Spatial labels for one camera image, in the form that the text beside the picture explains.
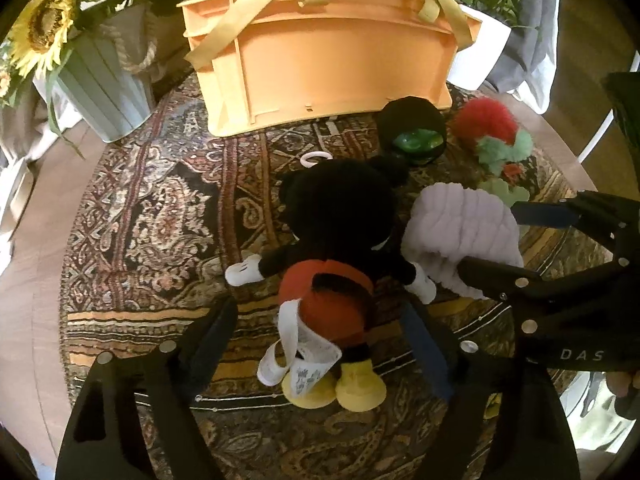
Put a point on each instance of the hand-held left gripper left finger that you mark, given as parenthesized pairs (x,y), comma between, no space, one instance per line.
(220,332)

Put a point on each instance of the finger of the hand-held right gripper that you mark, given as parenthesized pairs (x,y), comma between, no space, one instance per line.
(545,214)
(495,272)

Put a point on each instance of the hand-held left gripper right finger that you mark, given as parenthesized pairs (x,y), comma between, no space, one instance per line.
(425,350)

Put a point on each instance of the white ribbed plush toy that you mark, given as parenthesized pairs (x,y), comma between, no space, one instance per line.
(460,225)

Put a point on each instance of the red and green plush toy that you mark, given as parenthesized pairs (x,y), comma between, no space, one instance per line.
(485,117)

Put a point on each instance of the black mouse plush toy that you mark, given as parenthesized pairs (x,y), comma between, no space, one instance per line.
(325,210)

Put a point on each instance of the black and green plush toy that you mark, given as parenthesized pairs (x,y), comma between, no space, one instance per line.
(410,115)

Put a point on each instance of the person's right hand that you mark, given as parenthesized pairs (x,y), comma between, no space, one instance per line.
(624,390)

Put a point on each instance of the white sheer curtain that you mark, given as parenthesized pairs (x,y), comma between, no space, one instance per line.
(537,90)

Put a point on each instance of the patterned fringed rug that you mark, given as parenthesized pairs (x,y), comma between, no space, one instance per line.
(150,220)

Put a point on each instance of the green plant in white pot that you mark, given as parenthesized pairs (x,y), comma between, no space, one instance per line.
(485,55)

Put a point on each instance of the grey-green ribbed bucket vase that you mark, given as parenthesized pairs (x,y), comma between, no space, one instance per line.
(100,90)

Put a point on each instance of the sunflower bouquet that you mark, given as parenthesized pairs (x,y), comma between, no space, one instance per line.
(45,25)

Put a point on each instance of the white curved rail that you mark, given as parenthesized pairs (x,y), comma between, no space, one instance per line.
(595,135)

